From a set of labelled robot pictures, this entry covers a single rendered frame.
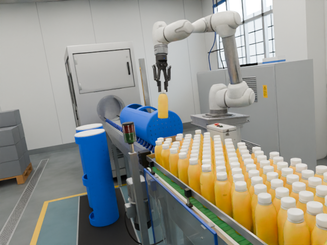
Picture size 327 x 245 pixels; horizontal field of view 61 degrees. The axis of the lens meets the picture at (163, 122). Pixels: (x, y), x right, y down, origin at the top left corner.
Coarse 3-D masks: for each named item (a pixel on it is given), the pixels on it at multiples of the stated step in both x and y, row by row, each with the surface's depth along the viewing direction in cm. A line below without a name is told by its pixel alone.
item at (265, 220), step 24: (192, 168) 127; (216, 192) 106; (240, 192) 94; (312, 192) 90; (240, 216) 95; (264, 216) 83; (312, 216) 75; (264, 240) 84; (288, 240) 73; (312, 240) 70
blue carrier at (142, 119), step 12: (132, 108) 249; (144, 108) 234; (120, 120) 273; (132, 120) 230; (144, 120) 203; (156, 120) 196; (168, 120) 199; (180, 120) 203; (144, 132) 199; (156, 132) 197; (168, 132) 201; (180, 132) 204
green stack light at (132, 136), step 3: (132, 132) 142; (135, 132) 144; (126, 135) 141; (129, 135) 141; (132, 135) 142; (135, 135) 144; (126, 138) 142; (129, 138) 141; (132, 138) 142; (135, 138) 143; (126, 141) 142; (129, 141) 142; (132, 141) 142
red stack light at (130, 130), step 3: (123, 126) 141; (126, 126) 140; (129, 126) 140; (132, 126) 141; (123, 129) 142; (126, 129) 141; (129, 129) 141; (132, 129) 142; (123, 132) 142; (126, 132) 141; (129, 132) 141
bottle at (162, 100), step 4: (160, 96) 178; (164, 96) 178; (160, 100) 178; (164, 100) 178; (160, 104) 178; (164, 104) 178; (160, 108) 178; (164, 108) 178; (160, 112) 179; (164, 112) 178; (160, 116) 179; (164, 116) 178
